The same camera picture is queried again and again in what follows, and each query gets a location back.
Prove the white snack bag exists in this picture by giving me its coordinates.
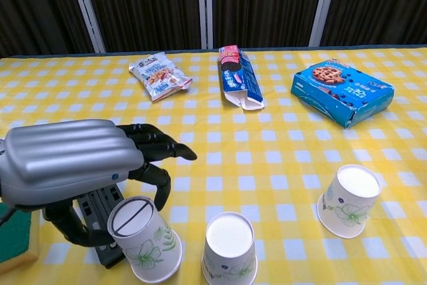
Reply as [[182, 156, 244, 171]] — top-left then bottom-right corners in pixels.
[[129, 51, 193, 103]]

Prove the blue chocolate chip cookie box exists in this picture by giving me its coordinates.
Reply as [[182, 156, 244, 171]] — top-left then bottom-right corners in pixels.
[[290, 59, 395, 129]]

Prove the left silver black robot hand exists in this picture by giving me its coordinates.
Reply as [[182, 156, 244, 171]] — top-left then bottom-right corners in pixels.
[[0, 118, 198, 249]]

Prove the blue Oreo cookie box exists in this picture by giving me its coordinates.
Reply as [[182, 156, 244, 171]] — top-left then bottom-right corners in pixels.
[[218, 45, 266, 111]]

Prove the white floral paper cup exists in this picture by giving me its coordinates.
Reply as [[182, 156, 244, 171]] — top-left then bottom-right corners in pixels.
[[201, 211, 258, 285], [316, 164, 382, 240]]

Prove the white partition post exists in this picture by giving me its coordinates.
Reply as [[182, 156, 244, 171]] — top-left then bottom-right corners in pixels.
[[65, 0, 107, 54], [197, 0, 214, 49], [308, 0, 341, 47]]

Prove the green yellow sponge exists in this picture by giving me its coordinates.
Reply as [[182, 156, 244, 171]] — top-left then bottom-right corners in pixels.
[[0, 203, 41, 265]]

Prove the black folding stand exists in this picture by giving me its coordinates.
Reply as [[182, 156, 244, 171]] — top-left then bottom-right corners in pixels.
[[73, 183, 127, 270]]

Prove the paper cup with black line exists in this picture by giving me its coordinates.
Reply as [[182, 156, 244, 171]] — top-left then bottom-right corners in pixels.
[[106, 196, 183, 284]]

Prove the yellow white checked tablecloth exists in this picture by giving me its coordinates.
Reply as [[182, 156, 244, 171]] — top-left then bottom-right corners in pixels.
[[0, 46, 427, 285]]

